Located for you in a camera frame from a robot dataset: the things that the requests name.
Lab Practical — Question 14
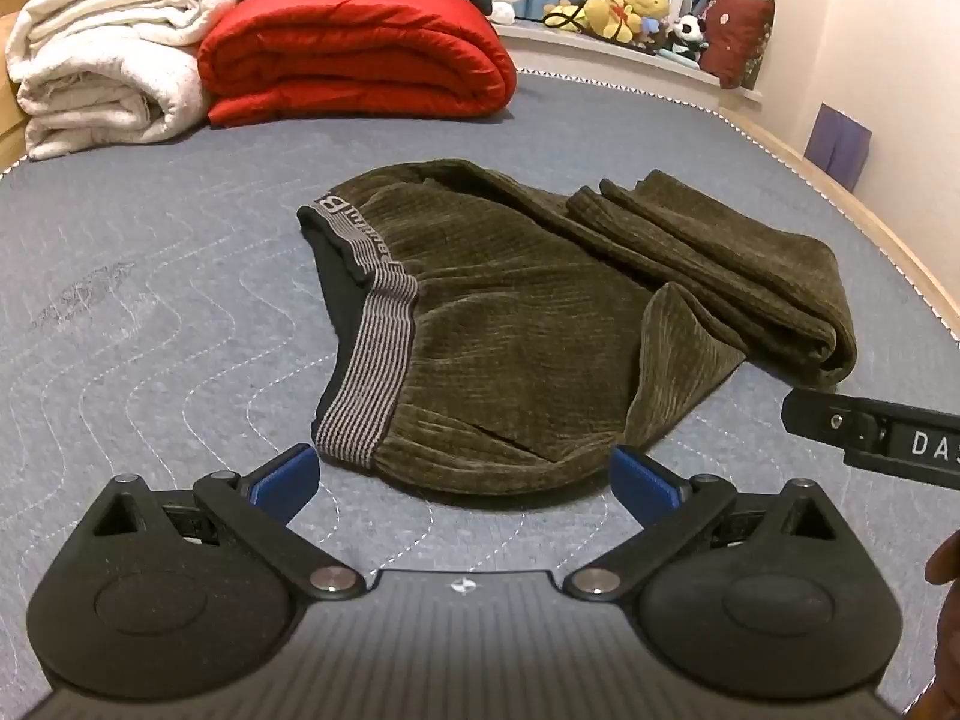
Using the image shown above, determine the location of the white window ledge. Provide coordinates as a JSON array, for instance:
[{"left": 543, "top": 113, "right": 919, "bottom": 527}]
[{"left": 495, "top": 15, "right": 763, "bottom": 100}]

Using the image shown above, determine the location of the grey quilted mattress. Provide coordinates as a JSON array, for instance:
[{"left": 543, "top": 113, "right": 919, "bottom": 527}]
[{"left": 0, "top": 67, "right": 960, "bottom": 720}]

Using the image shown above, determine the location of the red folded comforter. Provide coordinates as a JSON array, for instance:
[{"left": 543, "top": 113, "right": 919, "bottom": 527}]
[{"left": 196, "top": 0, "right": 519, "bottom": 128}]

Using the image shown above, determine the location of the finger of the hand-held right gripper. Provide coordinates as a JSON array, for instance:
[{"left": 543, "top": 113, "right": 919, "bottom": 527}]
[{"left": 780, "top": 387, "right": 850, "bottom": 442}]

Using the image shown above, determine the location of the white folded blanket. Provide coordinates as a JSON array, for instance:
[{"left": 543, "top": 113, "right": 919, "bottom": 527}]
[{"left": 4, "top": 0, "right": 242, "bottom": 161}]

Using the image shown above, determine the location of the panda plush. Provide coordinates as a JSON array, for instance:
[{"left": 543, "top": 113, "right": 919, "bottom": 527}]
[{"left": 670, "top": 15, "right": 710, "bottom": 62}]

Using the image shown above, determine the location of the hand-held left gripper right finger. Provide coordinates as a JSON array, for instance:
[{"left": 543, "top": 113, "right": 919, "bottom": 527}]
[{"left": 562, "top": 446, "right": 845, "bottom": 604}]

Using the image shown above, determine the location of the person's right forearm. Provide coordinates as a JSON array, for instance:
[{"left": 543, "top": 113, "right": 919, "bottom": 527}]
[{"left": 925, "top": 540, "right": 960, "bottom": 720}]

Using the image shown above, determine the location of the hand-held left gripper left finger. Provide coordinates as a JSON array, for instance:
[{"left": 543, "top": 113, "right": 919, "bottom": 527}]
[{"left": 88, "top": 444, "right": 368, "bottom": 604}]

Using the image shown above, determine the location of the yellow duck plush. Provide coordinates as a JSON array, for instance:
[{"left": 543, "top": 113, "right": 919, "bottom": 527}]
[{"left": 621, "top": 0, "right": 671, "bottom": 31}]

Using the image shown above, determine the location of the dark red cushion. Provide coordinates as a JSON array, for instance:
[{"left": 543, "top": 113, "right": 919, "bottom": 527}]
[{"left": 701, "top": 0, "right": 776, "bottom": 90}]

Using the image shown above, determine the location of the olive green corduroy blanket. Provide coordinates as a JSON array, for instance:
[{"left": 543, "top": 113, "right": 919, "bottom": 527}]
[{"left": 296, "top": 157, "right": 860, "bottom": 500}]

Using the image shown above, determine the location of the yellow bear plush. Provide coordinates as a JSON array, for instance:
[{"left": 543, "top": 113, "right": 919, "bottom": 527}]
[{"left": 544, "top": 0, "right": 646, "bottom": 44}]

